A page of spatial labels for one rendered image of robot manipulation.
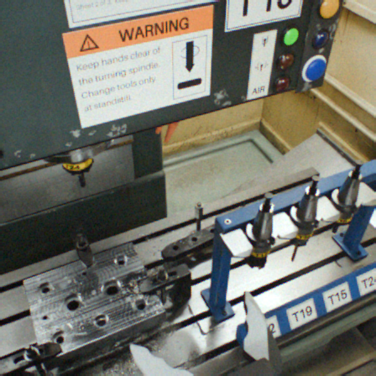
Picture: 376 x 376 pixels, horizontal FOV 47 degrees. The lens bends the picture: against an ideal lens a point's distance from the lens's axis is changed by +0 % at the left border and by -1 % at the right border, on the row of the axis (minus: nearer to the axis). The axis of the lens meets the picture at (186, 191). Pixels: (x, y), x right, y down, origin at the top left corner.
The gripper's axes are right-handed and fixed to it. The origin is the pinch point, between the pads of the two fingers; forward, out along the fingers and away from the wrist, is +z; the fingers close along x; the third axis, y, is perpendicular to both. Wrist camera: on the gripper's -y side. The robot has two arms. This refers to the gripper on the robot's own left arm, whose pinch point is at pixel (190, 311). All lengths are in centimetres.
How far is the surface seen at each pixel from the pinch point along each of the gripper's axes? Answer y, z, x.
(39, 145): -16.4, 16.4, -9.7
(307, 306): 50, 13, 40
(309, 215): 20.6, 18.9, 37.5
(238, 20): -25.6, 15.6, 13.8
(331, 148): 60, 68, 97
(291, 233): 23.4, 18.2, 33.1
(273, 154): 83, 96, 93
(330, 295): 50, 13, 47
